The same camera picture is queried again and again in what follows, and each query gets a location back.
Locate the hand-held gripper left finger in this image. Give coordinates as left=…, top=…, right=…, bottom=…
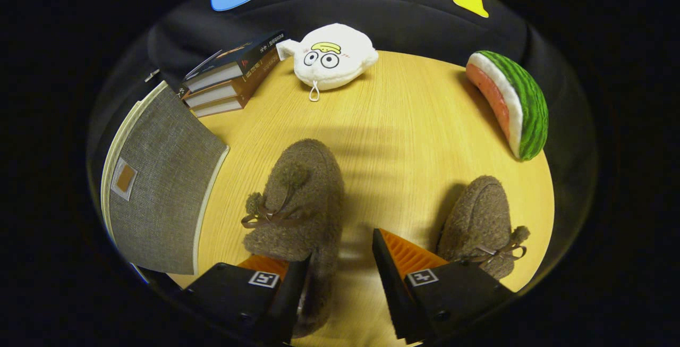
left=175, top=254, right=314, bottom=345

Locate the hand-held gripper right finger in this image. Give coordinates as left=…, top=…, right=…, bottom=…
left=372, top=228, right=515, bottom=345

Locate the brown fuzzy shoe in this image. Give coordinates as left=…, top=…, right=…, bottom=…
left=437, top=175, right=531, bottom=281
left=241, top=139, right=346, bottom=338

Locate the grey fabric storage box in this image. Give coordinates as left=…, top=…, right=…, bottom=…
left=100, top=80, right=231, bottom=276

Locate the brown book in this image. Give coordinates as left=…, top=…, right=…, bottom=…
left=190, top=95, right=249, bottom=119
left=183, top=49, right=281, bottom=109

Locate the watermelon slice plush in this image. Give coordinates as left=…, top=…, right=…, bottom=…
left=466, top=50, right=549, bottom=162

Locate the white plush toy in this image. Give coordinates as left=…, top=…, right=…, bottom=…
left=276, top=23, right=379, bottom=102

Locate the dark blue book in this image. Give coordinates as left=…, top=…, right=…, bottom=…
left=183, top=30, right=286, bottom=94

